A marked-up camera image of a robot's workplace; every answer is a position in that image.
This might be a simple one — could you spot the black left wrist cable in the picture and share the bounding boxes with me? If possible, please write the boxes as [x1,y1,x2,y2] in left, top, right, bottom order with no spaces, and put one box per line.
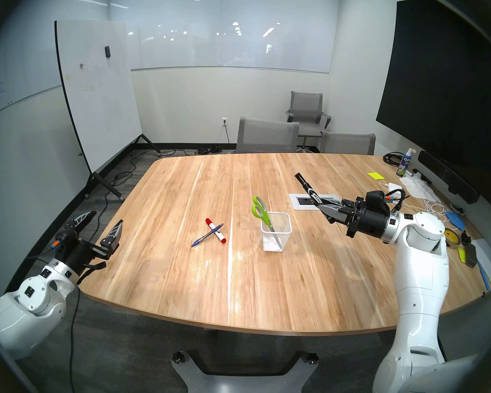
[24,248,57,262]

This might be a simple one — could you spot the whiteboard cleaner spray bottle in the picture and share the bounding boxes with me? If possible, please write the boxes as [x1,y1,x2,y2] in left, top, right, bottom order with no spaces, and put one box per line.
[396,147,416,177]

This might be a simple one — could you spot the wall whiteboard with blue writing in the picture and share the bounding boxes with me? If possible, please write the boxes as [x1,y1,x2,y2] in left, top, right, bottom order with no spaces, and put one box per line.
[0,0,109,122]

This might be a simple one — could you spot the green handled scissors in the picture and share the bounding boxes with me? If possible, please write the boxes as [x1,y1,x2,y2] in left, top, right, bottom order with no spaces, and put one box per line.
[252,196,278,235]

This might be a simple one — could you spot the rolling white whiteboard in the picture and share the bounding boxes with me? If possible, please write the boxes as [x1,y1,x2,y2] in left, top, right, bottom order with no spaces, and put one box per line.
[54,20,162,202]

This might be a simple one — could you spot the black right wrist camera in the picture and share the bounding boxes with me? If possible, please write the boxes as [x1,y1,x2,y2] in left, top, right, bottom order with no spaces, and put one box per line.
[366,190,394,211]

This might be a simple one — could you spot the white mesh pen holder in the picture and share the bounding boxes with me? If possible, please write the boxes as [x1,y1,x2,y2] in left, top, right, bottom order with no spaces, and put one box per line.
[261,212,292,252]

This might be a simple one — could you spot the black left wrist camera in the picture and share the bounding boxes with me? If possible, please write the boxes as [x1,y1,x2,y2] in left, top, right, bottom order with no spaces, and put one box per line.
[52,228,77,250]

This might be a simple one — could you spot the red capped whiteboard marker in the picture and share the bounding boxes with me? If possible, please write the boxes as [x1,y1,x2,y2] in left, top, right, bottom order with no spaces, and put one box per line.
[205,218,226,244]

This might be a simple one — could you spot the wide glass wall whiteboard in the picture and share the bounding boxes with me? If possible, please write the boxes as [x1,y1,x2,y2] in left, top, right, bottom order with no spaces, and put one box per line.
[108,0,340,74]

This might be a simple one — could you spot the blue flat disc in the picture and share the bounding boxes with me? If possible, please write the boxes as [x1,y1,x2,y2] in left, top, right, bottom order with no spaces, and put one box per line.
[445,210,468,230]

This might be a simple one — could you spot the yellow and black pad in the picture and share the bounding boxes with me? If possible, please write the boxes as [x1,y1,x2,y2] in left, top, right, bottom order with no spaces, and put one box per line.
[457,243,479,269]

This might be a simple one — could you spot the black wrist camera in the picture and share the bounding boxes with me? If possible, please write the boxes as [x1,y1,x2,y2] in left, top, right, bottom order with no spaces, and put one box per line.
[366,190,394,211]
[52,228,77,250]

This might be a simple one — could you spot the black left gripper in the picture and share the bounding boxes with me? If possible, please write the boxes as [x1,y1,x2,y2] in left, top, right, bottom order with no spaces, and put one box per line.
[56,210,124,285]

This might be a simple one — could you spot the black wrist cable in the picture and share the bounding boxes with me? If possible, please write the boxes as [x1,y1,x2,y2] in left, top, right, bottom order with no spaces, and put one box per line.
[24,248,57,262]
[389,189,410,212]

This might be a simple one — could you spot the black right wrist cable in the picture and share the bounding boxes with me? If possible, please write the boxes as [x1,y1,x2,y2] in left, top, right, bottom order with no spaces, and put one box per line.
[389,189,410,212]

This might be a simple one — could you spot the white paper sheet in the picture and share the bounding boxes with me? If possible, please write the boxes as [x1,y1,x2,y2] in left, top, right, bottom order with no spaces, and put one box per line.
[471,238,491,288]

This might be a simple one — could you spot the black permanent marker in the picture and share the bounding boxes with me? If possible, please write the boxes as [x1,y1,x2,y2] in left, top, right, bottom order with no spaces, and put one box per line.
[295,172,337,217]

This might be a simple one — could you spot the grey office chair with armrests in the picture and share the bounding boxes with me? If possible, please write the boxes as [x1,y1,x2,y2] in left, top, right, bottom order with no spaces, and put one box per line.
[286,91,332,152]

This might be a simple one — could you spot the white charging cable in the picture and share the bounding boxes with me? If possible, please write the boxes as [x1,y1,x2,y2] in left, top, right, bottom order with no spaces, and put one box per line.
[378,182,455,231]

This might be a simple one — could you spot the blue stick tool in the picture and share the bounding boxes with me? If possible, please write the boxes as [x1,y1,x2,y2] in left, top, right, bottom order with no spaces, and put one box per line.
[477,261,491,291]

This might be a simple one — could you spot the blue ballpoint pen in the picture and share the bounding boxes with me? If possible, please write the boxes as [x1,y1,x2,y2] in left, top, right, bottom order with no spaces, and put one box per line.
[191,223,224,248]

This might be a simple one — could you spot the grey mesh office chair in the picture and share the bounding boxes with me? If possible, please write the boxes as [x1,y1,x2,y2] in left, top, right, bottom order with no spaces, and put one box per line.
[320,131,376,156]
[236,117,300,154]

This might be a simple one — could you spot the long black floor cable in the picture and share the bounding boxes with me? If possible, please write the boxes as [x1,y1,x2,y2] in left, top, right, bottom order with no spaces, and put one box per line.
[68,149,176,393]

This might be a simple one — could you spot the large black wall screen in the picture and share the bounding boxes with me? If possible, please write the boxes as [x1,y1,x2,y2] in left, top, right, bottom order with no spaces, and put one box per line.
[376,0,491,210]

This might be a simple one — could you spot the black video sound bar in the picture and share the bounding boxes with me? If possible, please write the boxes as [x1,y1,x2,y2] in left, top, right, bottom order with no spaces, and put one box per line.
[417,150,480,205]

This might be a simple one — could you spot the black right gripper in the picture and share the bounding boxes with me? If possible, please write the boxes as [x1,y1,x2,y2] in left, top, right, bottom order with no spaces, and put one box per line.
[317,198,392,239]

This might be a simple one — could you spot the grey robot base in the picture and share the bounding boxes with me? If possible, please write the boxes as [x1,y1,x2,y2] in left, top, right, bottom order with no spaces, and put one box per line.
[171,349,320,393]

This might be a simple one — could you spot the silver table power outlet panel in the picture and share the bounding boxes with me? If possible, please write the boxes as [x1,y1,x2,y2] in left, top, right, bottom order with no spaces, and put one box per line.
[289,193,340,211]

